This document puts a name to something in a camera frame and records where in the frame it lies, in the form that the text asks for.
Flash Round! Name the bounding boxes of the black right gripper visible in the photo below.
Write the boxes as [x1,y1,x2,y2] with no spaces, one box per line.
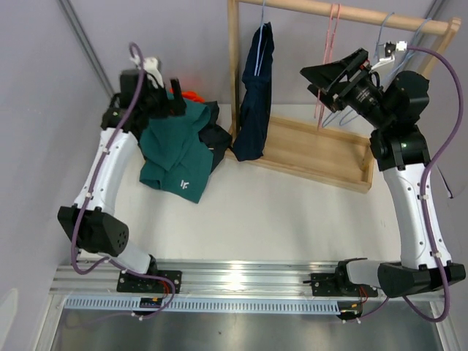
[301,48,394,129]

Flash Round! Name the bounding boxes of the orange mesh shorts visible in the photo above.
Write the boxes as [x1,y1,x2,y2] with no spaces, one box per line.
[182,91,205,104]

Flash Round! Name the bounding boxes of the teal green shorts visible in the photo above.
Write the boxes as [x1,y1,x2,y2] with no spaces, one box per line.
[140,100,213,203]

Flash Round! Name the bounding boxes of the black shorts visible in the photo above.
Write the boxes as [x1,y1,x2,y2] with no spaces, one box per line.
[198,101,233,172]

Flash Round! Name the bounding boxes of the navy blue shorts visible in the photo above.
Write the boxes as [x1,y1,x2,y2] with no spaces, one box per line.
[232,23,274,162]

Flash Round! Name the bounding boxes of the pink hanger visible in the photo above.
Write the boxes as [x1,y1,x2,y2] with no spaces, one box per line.
[317,3,343,129]
[314,4,341,127]

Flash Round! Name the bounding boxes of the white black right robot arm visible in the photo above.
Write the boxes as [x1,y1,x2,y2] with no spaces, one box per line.
[300,48,467,298]

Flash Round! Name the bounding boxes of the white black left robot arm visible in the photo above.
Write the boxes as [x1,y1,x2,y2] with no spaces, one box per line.
[57,67,186,295]

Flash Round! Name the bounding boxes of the wooden clothes rack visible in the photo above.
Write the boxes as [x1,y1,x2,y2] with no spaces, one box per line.
[224,0,462,195]

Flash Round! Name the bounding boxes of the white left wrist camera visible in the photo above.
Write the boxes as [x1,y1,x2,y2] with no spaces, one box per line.
[129,56,165,88]

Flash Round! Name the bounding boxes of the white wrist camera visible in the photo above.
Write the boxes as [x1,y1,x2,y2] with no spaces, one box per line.
[371,41,408,79]
[129,56,165,88]

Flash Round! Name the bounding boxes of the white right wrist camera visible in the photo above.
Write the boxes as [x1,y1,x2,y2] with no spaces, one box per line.
[371,41,408,79]

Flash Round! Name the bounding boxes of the aluminium mounting rail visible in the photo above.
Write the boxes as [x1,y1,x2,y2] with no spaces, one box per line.
[49,259,336,299]

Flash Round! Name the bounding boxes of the slotted grey cable duct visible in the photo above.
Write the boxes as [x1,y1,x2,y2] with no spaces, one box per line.
[64,295,340,315]

